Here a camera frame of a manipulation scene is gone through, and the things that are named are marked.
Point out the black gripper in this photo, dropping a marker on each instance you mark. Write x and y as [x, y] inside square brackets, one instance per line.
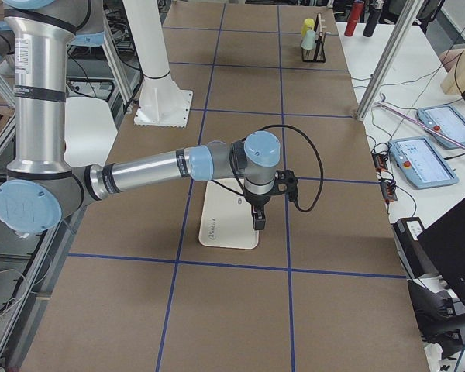
[256, 201]

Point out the pale green cup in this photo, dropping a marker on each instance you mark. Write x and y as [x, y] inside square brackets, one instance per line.
[309, 39]

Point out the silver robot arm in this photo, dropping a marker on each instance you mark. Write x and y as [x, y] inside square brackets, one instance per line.
[42, 188]

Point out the cream rabbit tray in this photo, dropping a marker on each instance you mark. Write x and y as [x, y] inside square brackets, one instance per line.
[226, 220]

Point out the yellow cup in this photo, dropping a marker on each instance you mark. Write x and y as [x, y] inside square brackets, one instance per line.
[308, 24]

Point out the brown paper table mat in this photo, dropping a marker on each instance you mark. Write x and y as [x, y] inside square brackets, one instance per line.
[322, 291]

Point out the white central pillar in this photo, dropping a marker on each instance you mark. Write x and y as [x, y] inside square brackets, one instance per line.
[161, 101]

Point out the black box on desk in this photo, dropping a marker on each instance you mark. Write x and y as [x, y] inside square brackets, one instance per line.
[416, 263]

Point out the grabber stick tool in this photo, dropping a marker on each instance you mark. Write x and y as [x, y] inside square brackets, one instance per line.
[393, 109]

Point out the near blue teach pendant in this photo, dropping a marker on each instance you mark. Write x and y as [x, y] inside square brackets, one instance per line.
[421, 163]

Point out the blue teach pendant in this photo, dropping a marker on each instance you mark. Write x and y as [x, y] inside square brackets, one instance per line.
[446, 120]
[421, 163]

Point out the white plastic chair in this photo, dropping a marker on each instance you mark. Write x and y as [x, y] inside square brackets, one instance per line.
[89, 131]

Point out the black laptop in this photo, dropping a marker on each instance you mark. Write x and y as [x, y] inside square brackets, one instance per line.
[444, 244]

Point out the far blue teach pendant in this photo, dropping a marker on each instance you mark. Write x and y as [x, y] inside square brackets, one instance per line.
[446, 120]

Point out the red bottle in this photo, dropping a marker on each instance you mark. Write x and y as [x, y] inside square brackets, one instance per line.
[354, 17]

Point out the black bottle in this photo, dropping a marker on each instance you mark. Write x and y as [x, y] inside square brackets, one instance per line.
[375, 11]

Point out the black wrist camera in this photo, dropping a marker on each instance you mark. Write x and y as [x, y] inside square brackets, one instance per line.
[285, 183]

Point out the black wire cup rack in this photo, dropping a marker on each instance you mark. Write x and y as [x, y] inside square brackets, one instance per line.
[318, 54]

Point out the aluminium frame post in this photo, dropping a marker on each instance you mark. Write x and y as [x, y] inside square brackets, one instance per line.
[408, 15]

